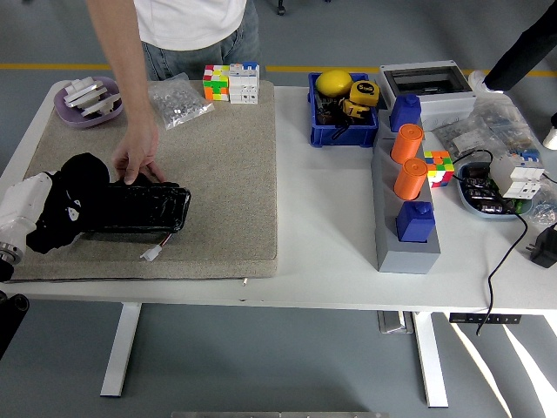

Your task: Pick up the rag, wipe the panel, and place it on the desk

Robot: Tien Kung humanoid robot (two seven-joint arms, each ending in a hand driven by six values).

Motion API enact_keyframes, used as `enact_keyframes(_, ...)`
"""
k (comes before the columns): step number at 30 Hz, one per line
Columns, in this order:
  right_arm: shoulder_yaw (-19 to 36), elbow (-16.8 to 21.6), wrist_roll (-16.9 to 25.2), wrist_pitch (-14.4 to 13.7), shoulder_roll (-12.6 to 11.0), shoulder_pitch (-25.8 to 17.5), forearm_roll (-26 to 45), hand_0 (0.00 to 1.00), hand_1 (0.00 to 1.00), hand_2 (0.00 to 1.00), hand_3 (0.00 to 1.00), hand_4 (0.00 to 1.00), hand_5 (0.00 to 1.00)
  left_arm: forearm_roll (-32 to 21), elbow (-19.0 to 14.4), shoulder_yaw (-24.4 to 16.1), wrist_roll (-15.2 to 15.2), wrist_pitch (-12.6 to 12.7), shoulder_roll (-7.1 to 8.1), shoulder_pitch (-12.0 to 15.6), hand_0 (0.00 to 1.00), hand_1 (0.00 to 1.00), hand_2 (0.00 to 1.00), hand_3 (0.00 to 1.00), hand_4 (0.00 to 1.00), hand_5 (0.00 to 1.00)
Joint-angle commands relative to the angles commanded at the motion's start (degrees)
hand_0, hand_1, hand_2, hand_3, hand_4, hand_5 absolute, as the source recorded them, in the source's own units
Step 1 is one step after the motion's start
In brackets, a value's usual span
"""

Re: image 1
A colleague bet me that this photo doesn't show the grey block holder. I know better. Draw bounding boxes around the grey block holder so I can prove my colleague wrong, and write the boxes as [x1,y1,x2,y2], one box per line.
[371,108,442,274]

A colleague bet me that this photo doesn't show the orange cylinder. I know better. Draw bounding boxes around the orange cylinder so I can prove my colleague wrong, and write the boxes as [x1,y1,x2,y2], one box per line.
[389,124,425,165]
[393,158,429,201]

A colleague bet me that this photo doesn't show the small clear parts bag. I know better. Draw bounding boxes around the small clear parts bag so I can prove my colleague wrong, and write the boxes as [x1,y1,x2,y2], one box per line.
[532,191,557,226]

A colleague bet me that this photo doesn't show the black power cord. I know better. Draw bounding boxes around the black power cord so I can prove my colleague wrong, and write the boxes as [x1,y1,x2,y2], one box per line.
[451,149,530,337]

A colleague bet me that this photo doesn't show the purple oval tray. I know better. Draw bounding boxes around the purple oval tray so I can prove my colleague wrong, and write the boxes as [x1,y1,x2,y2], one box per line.
[52,76,125,131]

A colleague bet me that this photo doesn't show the yellow ball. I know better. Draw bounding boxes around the yellow ball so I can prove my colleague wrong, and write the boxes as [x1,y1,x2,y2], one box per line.
[314,69,353,98]

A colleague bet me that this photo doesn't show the clear bag of screws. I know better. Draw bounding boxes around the clear bag of screws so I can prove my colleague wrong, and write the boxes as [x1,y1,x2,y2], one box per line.
[146,72,216,131]

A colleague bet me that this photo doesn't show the grey box under table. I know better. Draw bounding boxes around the grey box under table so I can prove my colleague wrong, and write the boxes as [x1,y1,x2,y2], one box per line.
[377,311,414,335]

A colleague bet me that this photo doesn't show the black glossy panel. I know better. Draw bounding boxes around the black glossy panel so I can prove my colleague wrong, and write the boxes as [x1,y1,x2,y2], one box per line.
[77,172,192,235]

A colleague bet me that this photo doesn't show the black table control panel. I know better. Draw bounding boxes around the black table control panel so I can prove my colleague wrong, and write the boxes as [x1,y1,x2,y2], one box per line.
[449,313,523,326]

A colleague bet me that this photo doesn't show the white table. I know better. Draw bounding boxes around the white table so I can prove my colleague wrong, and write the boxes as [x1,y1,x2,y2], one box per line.
[0,80,557,409]

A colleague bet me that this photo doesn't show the small colourful puzzle cube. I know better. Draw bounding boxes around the small colourful puzzle cube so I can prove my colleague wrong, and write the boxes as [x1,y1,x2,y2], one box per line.
[423,150,455,189]

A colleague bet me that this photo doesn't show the light blue oval tray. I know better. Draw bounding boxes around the light blue oval tray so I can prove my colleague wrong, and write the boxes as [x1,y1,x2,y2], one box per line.
[454,161,534,222]

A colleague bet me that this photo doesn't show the black rag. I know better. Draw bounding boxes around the black rag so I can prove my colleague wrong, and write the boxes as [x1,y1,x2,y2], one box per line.
[25,152,112,254]

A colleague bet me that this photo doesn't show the black small device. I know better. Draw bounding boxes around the black small device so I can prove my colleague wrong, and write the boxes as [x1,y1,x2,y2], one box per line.
[314,93,348,128]

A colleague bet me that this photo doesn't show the large clear parts bag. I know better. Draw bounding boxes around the large clear parts bag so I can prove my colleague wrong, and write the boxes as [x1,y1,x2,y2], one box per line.
[468,94,542,153]

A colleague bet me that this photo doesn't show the blue square block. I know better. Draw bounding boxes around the blue square block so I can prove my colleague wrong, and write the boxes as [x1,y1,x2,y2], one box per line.
[394,200,436,244]
[389,93,422,133]

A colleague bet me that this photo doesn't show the yellow round tape measure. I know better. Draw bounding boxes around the yellow round tape measure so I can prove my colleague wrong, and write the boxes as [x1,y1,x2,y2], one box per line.
[348,80,380,108]

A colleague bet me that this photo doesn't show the blue plastic bin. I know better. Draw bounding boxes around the blue plastic bin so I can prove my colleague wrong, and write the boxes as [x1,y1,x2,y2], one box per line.
[306,71,379,149]

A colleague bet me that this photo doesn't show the large colourful puzzle cube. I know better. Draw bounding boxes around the large colourful puzzle cube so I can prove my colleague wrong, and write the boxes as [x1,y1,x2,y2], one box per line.
[202,64,231,102]

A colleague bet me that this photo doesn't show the yellow and black tool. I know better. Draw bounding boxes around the yellow and black tool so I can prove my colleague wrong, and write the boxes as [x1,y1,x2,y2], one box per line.
[340,98,370,121]

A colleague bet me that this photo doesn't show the person in background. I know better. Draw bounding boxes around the person in background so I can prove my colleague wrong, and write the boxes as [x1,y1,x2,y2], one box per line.
[467,6,557,152]

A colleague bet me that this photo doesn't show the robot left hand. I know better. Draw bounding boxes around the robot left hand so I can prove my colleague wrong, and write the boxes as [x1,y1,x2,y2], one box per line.
[0,171,83,250]

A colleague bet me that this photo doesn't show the grey-brown mat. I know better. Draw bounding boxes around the grey-brown mat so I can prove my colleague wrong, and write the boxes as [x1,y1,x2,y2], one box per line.
[8,79,279,282]

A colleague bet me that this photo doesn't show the black electronic parts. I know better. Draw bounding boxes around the black electronic parts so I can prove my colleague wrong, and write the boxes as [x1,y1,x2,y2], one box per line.
[460,165,514,214]

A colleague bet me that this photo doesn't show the person's right hand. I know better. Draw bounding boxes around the person's right hand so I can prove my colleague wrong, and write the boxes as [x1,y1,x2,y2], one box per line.
[111,110,167,185]

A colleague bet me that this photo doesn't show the white circuit breaker group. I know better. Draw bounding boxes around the white circuit breaker group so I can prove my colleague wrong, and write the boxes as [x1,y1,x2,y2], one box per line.
[489,150,544,201]

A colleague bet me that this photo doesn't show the white circuit breaker stack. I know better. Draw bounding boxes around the white circuit breaker stack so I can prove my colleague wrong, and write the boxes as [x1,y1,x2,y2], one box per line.
[228,60,261,105]

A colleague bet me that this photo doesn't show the black strap loop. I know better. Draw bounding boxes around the black strap loop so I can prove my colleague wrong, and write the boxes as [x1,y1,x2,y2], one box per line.
[332,117,358,141]

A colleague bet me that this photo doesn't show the flat clear parts bag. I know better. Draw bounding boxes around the flat clear parts bag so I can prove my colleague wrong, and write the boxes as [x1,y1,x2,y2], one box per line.
[433,123,484,158]

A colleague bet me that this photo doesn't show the grey electrical enclosure box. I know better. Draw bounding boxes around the grey electrical enclosure box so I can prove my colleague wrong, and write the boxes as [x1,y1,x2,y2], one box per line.
[376,60,478,131]

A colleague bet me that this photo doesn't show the white connector with red wires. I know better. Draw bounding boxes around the white connector with red wires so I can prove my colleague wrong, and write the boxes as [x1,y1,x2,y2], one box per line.
[139,233,174,263]

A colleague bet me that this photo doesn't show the black plug adapter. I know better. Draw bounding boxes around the black plug adapter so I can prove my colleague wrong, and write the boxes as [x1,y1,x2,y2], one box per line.
[526,224,557,270]

